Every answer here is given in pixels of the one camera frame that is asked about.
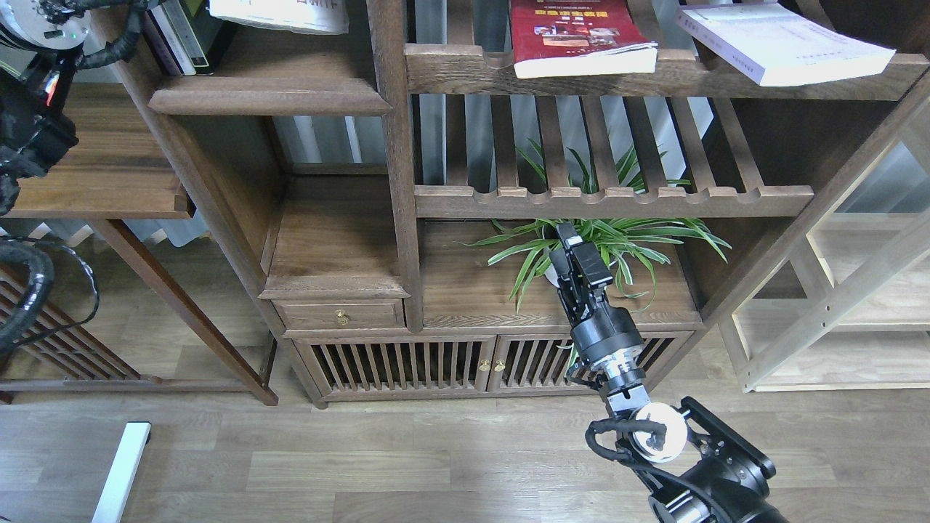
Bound dark wooden bookshelf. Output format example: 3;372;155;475
116;1;928;408

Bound upright books top left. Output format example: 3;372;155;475
143;1;238;76

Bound light wooden shelf frame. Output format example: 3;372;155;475
719;102;929;392

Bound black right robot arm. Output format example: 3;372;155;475
546;223;785;522

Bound red cover book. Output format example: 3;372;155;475
509;1;658;79

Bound white book blue chinese title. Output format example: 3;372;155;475
207;1;349;34

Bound white plant pot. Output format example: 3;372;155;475
542;224;618;294

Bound white metal base leg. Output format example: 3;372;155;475
91;421;152;522

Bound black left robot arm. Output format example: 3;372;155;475
1;1;156;354

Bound white lavender-edged book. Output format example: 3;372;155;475
676;2;896;87

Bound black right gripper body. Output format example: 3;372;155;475
549;240;644;378

